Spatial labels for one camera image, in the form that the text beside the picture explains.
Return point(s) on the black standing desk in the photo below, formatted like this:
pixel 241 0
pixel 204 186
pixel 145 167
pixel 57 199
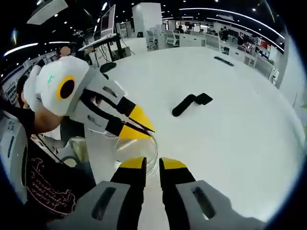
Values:
pixel 100 42

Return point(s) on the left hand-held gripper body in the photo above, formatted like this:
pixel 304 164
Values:
pixel 48 91

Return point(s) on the white square pillar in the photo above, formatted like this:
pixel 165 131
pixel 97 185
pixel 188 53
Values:
pixel 146 19

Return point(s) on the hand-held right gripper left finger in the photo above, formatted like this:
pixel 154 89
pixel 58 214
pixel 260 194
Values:
pixel 108 206

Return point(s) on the white desktop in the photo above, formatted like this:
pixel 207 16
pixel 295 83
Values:
pixel 216 143

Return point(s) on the row of white office chairs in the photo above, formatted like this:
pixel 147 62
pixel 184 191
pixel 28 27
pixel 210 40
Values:
pixel 170 38

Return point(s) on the ceiling air conditioner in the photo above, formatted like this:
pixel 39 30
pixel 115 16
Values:
pixel 48 12

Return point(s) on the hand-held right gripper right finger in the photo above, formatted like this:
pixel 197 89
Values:
pixel 192 206

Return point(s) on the person's head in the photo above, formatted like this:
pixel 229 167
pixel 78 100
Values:
pixel 21 83

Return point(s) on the black flat device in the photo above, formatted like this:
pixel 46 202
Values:
pixel 224 61

